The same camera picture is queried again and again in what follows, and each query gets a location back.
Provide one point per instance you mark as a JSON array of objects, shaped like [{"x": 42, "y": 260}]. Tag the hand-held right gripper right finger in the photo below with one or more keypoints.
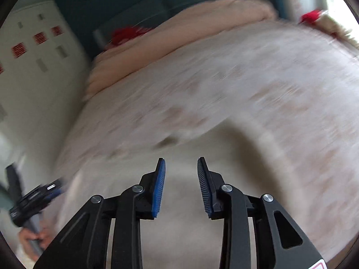
[{"x": 204, "y": 190}]

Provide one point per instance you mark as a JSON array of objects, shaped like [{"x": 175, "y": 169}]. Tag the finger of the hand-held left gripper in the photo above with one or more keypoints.
[{"x": 54, "y": 192}]

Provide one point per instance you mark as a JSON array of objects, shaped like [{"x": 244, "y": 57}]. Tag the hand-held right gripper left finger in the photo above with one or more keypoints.
[{"x": 159, "y": 190}]

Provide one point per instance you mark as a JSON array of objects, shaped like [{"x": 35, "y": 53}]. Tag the beige cloth garment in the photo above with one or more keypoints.
[{"x": 213, "y": 190}]

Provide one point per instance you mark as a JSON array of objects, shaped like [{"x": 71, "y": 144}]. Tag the person's left hand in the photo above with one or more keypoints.
[{"x": 32, "y": 236}]

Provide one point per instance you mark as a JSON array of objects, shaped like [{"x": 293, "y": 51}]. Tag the floral bed sheet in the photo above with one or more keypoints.
[{"x": 224, "y": 98}]

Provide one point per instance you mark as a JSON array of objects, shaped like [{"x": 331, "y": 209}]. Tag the white wardrobe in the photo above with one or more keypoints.
[{"x": 36, "y": 70}]

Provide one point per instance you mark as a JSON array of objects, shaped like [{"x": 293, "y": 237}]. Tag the pink blanket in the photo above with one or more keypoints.
[{"x": 157, "y": 39}]

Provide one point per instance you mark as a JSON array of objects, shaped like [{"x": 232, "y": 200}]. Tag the red pillow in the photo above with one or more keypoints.
[{"x": 127, "y": 35}]

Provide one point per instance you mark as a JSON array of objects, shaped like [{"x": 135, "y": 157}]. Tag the teal headboard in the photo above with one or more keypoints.
[{"x": 145, "y": 5}]

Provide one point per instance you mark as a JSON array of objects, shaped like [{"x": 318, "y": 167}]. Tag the red cloth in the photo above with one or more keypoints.
[{"x": 310, "y": 16}]

